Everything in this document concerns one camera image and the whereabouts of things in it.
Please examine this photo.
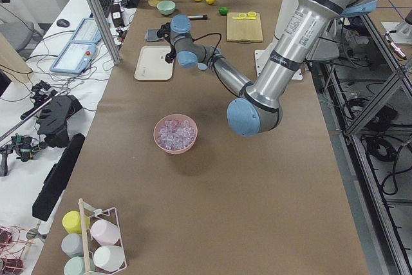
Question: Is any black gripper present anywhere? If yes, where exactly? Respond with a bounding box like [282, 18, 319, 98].
[165, 39, 176, 62]

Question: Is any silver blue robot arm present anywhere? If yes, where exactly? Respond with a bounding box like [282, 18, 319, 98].
[158, 0, 377, 137]

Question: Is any clear ice cubes pile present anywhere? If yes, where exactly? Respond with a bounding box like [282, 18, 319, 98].
[155, 119, 196, 151]

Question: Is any white cup rack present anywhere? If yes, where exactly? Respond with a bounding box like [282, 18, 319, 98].
[61, 198, 128, 274]

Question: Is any cream rabbit tray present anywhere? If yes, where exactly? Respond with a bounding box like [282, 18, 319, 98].
[134, 46, 173, 81]

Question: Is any grey folded cloth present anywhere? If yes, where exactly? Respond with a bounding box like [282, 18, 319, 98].
[144, 29, 164, 42]

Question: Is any mint green bowl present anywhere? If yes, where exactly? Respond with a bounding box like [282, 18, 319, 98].
[156, 0, 176, 15]

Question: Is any steel muddler black tip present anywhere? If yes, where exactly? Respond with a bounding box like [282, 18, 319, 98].
[187, 15, 208, 21]

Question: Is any green lime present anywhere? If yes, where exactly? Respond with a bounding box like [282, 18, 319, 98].
[218, 6, 229, 16]

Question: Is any pink bowl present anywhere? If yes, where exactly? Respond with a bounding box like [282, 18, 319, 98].
[153, 114, 198, 155]

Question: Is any wooden cutting board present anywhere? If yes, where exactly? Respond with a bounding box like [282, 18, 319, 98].
[227, 12, 263, 43]

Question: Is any yellow plastic knife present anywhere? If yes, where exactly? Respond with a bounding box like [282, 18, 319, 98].
[232, 16, 249, 20]

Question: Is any blue teach pendant far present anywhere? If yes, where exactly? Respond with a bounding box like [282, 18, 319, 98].
[71, 17, 102, 43]

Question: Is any blue teach pendant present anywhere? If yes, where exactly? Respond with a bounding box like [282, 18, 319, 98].
[50, 41, 97, 75]
[71, 17, 102, 43]

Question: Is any blue teach pendant near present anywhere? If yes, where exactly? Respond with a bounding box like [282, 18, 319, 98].
[50, 41, 97, 75]

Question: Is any aluminium frame post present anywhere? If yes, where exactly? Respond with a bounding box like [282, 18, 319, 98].
[86, 0, 121, 65]

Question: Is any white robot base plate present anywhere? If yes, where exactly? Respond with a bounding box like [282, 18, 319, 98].
[254, 50, 303, 81]

